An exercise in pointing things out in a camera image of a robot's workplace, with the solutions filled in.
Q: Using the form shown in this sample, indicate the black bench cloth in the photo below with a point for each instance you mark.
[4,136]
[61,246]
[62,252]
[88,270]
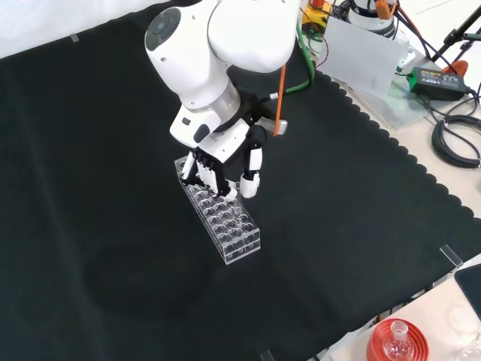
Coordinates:
[112,225]

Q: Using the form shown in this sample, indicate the black power adapter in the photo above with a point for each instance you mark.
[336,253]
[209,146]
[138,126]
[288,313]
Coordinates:
[437,82]

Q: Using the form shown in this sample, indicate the pale white board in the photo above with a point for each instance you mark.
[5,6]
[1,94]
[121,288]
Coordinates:
[357,56]

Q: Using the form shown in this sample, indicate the clear acrylic test tube rack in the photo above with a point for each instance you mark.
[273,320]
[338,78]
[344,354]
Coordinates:
[233,233]

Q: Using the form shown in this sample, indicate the dark flat tablet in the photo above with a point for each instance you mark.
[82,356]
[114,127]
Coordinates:
[469,286]

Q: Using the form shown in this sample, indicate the clear acrylic cloth clip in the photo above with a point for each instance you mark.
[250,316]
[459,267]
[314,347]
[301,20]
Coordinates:
[451,255]
[266,355]
[74,38]

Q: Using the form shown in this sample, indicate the orange plastic piece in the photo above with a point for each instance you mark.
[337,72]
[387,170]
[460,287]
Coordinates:
[459,67]

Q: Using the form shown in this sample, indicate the black tripod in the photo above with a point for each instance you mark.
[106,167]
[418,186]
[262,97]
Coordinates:
[452,35]

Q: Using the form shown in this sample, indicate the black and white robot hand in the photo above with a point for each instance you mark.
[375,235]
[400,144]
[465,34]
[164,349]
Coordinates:
[221,143]

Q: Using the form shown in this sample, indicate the grey metal base plate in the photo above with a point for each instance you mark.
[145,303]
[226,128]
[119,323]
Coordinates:
[398,109]

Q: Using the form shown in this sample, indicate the clear round-bottom flask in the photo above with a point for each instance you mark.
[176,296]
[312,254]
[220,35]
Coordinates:
[398,344]

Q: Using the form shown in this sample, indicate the yellow stop button box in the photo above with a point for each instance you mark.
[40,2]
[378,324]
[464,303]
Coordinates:
[313,15]

